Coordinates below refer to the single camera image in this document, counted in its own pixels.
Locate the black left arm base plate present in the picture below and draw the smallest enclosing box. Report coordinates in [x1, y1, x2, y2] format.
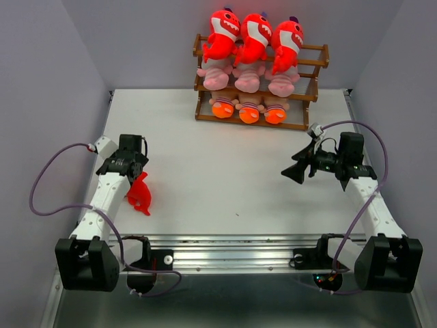
[124, 247, 174, 271]

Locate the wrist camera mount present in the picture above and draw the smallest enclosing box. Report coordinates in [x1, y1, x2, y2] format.
[307, 123, 324, 142]
[87, 135, 118, 160]

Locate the aluminium rail frame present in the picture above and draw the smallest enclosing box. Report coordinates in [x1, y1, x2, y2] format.
[56, 89, 424, 328]

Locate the pink pig plush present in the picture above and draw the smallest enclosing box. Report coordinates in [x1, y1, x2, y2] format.
[232, 61, 266, 94]
[197, 59, 233, 91]
[264, 66, 300, 98]

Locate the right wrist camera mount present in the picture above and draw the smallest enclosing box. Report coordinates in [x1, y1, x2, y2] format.
[307, 123, 324, 142]

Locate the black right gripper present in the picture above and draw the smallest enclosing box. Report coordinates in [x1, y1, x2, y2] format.
[280, 138, 343, 184]

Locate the boy doll black hair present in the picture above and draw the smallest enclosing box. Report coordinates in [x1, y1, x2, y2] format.
[209, 91, 239, 119]

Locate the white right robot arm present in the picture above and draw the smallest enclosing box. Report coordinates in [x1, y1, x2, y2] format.
[281, 126, 423, 293]

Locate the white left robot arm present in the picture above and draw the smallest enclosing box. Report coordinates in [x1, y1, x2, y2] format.
[55, 134, 148, 292]

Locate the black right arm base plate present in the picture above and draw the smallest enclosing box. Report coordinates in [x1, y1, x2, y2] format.
[289, 248, 333, 271]

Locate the red shark plush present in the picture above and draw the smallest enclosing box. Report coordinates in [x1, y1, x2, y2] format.
[271, 16, 305, 74]
[126, 172, 152, 216]
[203, 8, 241, 64]
[234, 12, 272, 67]

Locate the boy doll face up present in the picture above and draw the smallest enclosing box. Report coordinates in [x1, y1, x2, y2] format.
[235, 93, 266, 124]

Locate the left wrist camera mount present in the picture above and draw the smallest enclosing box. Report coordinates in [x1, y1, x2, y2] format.
[87, 135, 118, 160]

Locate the wooden three-tier shelf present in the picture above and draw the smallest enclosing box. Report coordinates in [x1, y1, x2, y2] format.
[194, 44, 330, 131]

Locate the boy doll from corner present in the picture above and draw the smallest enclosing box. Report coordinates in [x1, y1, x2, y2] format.
[264, 96, 290, 124]

